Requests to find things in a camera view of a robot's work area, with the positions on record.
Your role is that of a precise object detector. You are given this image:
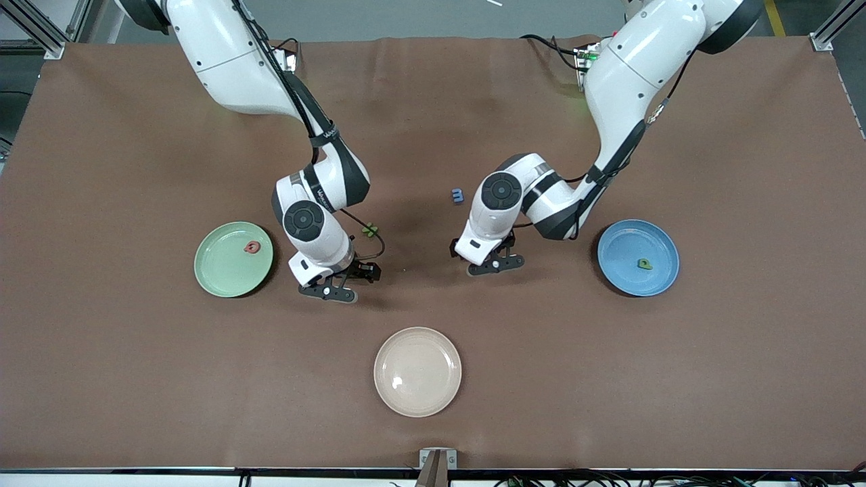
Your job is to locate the beige plate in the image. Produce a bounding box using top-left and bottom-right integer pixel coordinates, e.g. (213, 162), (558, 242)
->
(373, 327), (463, 418)

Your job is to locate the aluminium frame post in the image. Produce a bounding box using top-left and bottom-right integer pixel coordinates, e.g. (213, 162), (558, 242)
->
(0, 0), (68, 60)
(811, 0), (866, 52)
(68, 0), (93, 41)

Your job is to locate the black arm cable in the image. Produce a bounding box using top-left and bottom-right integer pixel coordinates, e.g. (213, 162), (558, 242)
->
(230, 0), (386, 264)
(568, 49), (699, 237)

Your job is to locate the black left base cable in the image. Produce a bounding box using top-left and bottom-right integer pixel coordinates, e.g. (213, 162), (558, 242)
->
(520, 34), (586, 74)

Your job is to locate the brown table mat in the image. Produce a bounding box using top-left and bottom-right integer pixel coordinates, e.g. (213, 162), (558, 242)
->
(0, 35), (866, 471)

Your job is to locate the blue plate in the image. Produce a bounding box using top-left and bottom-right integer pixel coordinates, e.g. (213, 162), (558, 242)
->
(597, 218), (680, 297)

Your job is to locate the light green plate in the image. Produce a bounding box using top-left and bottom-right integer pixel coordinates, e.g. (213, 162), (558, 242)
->
(194, 221), (275, 298)

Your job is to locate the brown camera post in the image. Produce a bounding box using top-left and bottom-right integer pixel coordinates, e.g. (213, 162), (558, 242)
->
(415, 452), (451, 487)

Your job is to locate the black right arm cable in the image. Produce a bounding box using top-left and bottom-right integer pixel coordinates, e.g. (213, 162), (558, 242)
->
(230, 0), (386, 264)

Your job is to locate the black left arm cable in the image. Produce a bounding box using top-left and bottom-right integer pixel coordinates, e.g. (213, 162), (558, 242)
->
(568, 49), (699, 237)

